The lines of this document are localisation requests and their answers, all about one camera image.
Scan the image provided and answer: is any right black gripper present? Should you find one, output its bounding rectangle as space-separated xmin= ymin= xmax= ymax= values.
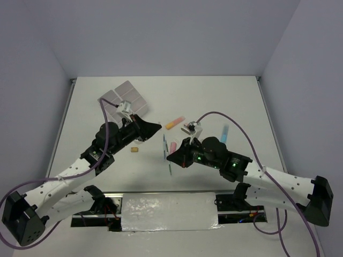
xmin=167 ymin=136 xmax=220 ymax=169

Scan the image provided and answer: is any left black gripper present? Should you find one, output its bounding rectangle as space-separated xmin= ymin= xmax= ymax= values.
xmin=109 ymin=114 xmax=162 ymax=155

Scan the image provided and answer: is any blue pen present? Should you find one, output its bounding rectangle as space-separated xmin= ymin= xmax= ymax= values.
xmin=163 ymin=134 xmax=167 ymax=161

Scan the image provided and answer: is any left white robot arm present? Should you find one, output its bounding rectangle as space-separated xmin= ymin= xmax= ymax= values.
xmin=2 ymin=115 xmax=162 ymax=249

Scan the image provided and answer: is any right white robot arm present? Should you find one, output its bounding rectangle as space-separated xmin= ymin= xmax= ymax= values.
xmin=167 ymin=137 xmax=333 ymax=227

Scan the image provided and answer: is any small brown eraser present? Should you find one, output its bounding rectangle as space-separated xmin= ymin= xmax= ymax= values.
xmin=131 ymin=147 xmax=139 ymax=153

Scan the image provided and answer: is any pink correction tape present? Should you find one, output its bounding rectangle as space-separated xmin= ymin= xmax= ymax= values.
xmin=181 ymin=123 xmax=191 ymax=135

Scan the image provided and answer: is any orange pink highlighter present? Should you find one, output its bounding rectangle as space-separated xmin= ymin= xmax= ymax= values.
xmin=165 ymin=116 xmax=185 ymax=130

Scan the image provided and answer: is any left white divided container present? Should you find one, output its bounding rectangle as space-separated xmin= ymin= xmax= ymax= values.
xmin=101 ymin=90 xmax=123 ymax=126

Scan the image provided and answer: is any white divided container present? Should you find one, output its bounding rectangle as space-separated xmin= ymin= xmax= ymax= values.
xmin=114 ymin=80 xmax=148 ymax=117
xmin=101 ymin=90 xmax=123 ymax=126

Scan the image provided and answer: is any blue highlighter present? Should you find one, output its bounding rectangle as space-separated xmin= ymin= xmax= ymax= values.
xmin=220 ymin=124 xmax=229 ymax=144

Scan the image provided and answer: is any right white divided container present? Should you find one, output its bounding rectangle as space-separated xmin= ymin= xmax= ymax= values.
xmin=114 ymin=80 xmax=148 ymax=117

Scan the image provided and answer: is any silver foil cover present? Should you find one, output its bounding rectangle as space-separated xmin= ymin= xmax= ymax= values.
xmin=121 ymin=192 xmax=219 ymax=232

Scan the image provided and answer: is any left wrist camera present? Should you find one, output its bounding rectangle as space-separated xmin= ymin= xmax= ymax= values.
xmin=116 ymin=100 xmax=132 ymax=115

